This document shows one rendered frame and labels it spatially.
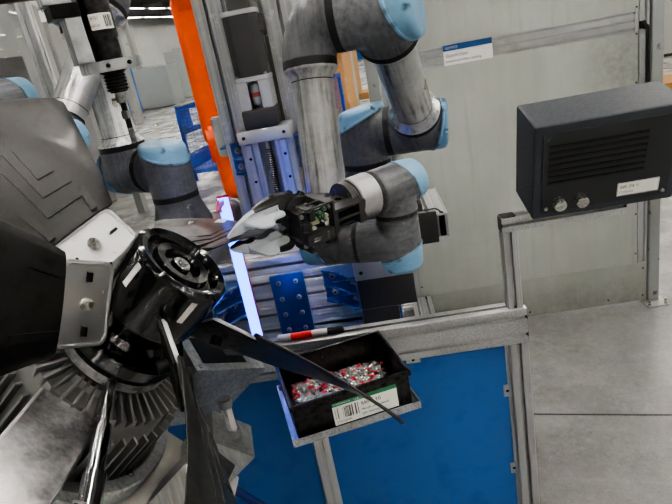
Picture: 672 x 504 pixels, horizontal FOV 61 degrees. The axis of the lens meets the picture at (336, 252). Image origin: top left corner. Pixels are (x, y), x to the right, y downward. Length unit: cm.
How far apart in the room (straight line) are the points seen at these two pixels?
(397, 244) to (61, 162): 53
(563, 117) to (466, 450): 76
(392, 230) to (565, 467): 134
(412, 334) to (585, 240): 176
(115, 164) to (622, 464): 178
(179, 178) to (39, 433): 92
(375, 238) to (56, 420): 58
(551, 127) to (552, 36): 160
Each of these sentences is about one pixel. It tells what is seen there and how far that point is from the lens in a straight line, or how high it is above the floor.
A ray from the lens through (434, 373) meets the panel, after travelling 128.
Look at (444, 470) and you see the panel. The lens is 144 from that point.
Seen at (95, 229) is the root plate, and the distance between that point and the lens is 75.
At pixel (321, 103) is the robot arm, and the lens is 102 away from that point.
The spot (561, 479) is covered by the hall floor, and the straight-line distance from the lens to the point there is 210.
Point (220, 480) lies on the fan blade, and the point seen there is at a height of 111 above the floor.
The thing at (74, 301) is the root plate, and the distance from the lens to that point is 64.
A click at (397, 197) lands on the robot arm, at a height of 117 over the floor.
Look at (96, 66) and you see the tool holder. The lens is 72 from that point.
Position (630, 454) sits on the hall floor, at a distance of 221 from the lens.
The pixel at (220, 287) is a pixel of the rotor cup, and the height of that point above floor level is 119.
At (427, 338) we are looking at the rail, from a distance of 121.
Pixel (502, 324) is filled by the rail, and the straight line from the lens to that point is 123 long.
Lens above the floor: 143
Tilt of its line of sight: 20 degrees down
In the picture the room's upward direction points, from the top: 11 degrees counter-clockwise
